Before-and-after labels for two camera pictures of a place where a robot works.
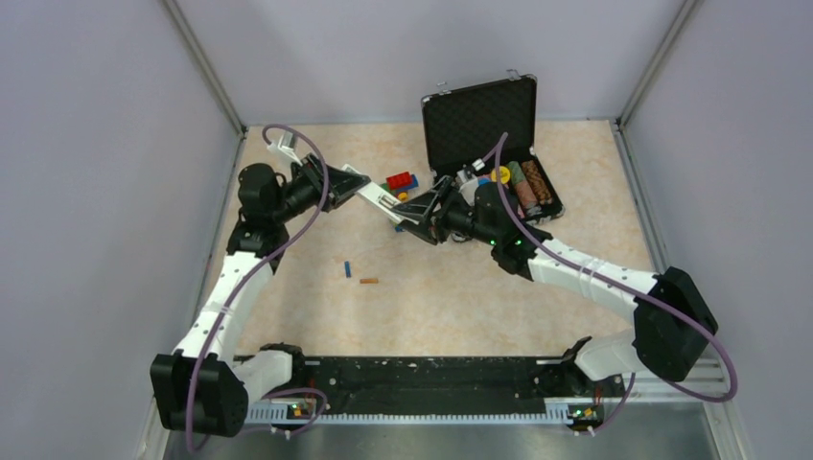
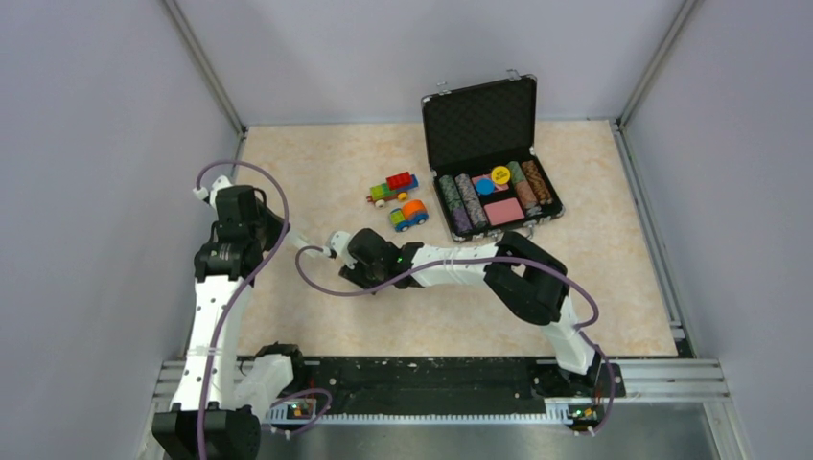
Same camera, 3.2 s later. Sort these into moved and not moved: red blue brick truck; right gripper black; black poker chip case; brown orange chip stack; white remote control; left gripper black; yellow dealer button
Moved: white remote control; right gripper black; left gripper black
Not moved: yellow dealer button; brown orange chip stack; black poker chip case; red blue brick truck
